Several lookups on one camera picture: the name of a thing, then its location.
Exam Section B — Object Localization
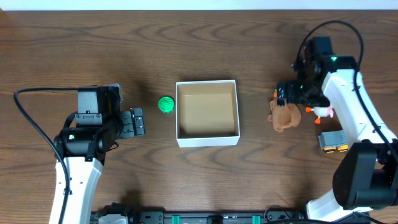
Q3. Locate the brown plush bear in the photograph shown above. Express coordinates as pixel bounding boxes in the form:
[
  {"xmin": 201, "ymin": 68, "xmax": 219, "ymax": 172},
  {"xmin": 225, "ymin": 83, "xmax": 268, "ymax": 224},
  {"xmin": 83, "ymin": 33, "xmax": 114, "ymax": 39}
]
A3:
[{"xmin": 268, "ymin": 99, "xmax": 301, "ymax": 132}]

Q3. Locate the grey yellow toy truck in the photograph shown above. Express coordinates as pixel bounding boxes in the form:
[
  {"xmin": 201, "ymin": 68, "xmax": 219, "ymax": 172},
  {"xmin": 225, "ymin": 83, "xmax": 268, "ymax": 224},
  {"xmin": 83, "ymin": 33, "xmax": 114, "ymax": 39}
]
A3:
[{"xmin": 318, "ymin": 130, "xmax": 349, "ymax": 154}]

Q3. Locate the white cardboard box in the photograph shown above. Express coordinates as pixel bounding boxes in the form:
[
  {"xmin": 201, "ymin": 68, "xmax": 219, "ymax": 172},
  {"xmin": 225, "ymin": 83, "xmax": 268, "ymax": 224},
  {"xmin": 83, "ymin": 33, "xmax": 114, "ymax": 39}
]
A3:
[{"xmin": 175, "ymin": 80, "xmax": 241, "ymax": 147}]

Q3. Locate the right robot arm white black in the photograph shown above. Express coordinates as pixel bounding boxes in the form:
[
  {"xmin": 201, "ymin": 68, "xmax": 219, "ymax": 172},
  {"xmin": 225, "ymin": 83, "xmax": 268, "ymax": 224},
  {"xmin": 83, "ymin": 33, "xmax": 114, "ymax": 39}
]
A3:
[{"xmin": 274, "ymin": 55, "xmax": 397, "ymax": 222}]

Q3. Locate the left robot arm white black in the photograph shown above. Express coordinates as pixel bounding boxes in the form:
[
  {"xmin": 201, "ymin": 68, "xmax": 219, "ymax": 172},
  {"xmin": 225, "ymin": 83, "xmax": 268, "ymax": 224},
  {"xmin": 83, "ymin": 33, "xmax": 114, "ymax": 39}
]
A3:
[{"xmin": 49, "ymin": 108, "xmax": 145, "ymax": 223}]

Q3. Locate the pink white duck toy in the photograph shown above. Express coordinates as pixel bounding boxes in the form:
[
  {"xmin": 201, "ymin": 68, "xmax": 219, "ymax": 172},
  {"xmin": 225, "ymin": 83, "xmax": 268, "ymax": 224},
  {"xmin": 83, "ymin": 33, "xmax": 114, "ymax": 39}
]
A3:
[{"xmin": 305, "ymin": 106, "xmax": 334, "ymax": 124}]

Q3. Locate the green round toy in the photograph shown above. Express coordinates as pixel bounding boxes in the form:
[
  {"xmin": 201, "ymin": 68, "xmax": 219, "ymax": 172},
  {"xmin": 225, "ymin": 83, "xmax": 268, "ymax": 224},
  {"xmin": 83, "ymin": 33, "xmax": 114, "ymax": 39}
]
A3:
[{"xmin": 158, "ymin": 96, "xmax": 175, "ymax": 113}]

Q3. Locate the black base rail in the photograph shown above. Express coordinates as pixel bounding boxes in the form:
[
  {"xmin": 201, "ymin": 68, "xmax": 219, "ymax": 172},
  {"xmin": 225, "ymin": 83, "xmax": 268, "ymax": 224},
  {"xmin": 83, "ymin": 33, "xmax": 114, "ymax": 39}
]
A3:
[{"xmin": 90, "ymin": 202, "xmax": 373, "ymax": 224}]

